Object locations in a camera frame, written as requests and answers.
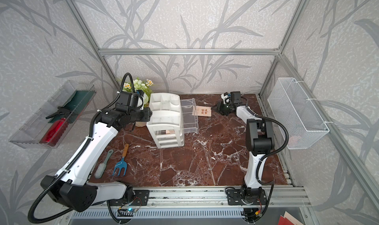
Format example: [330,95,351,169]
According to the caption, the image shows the beige printed postcard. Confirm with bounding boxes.
[195,106,212,117]

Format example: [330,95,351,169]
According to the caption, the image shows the clear plastic drawer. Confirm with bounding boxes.
[181,98,199,134]

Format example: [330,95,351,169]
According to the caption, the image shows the white plastic drawer organizer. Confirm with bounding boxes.
[147,93,184,149]

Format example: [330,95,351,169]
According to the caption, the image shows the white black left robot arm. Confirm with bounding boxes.
[40,90,152,212]

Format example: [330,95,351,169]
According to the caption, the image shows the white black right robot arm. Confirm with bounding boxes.
[216,91,274,189]

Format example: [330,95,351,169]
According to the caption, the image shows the postcards in lower drawer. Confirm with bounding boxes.
[160,130,175,135]

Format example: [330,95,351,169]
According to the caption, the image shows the beige faceted flower pot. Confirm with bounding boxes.
[135,122,147,127]

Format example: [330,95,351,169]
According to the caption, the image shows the artificial green white flowers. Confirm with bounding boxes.
[122,78,154,107]

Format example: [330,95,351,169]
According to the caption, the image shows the dark green cloth in tray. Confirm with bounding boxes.
[63,90,96,117]

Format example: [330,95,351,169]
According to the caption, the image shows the blue garden hand fork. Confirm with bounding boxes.
[113,144,129,176]

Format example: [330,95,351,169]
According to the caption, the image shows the black clamp in tray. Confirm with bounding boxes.
[45,106,79,124]

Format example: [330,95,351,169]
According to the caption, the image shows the red brush in tray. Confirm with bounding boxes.
[40,118,69,147]

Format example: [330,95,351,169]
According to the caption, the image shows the red booklet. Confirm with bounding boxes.
[278,211,304,225]

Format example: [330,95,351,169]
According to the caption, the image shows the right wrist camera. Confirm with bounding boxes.
[221,92,231,104]

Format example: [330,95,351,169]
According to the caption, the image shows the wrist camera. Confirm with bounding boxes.
[221,92,231,104]
[137,90,148,109]

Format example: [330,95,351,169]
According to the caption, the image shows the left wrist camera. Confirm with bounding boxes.
[137,90,148,109]

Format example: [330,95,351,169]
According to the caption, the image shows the white wire mesh basket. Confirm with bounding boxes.
[268,77,330,150]

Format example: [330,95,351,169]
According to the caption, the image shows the clear wall-mounted plastic tray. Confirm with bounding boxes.
[9,80,96,149]

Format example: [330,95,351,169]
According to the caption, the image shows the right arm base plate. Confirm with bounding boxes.
[225,186,267,206]

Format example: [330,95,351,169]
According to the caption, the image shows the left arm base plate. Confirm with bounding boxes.
[110,189,150,206]

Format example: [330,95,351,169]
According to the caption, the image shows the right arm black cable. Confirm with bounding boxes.
[241,96,289,217]

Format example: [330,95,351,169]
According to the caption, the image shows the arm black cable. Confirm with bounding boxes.
[27,72,137,224]
[241,96,289,217]

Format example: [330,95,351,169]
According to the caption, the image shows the aluminium mounting rail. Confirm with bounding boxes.
[54,185,314,225]

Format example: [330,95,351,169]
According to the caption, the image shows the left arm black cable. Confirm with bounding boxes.
[27,72,137,224]

